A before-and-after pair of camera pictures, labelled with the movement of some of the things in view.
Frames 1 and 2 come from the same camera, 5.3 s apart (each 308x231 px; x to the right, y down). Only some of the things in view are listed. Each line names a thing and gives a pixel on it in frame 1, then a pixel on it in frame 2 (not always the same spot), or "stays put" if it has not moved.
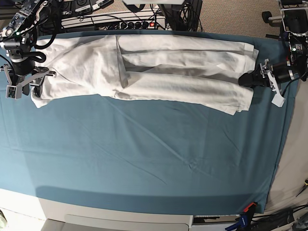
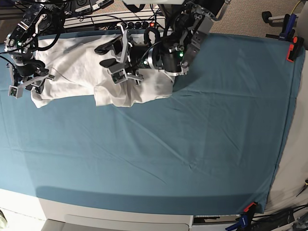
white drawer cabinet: (23, 212) stays put
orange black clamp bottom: (251, 208) stays put
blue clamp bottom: (243, 223) stays put
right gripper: (254, 78) → (135, 57)
